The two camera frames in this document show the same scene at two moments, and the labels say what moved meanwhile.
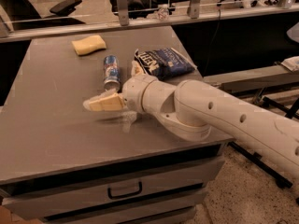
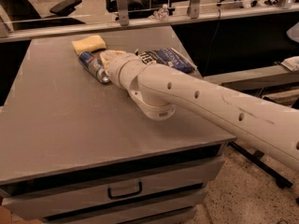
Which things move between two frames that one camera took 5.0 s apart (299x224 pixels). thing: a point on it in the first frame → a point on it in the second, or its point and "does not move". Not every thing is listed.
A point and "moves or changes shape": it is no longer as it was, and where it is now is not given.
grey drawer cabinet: (61, 163) does not move
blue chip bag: (164, 63) does not move
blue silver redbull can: (111, 73) moves or changes shape
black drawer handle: (140, 188) does not move
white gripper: (134, 92) → (116, 64)
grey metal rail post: (194, 2) does not move
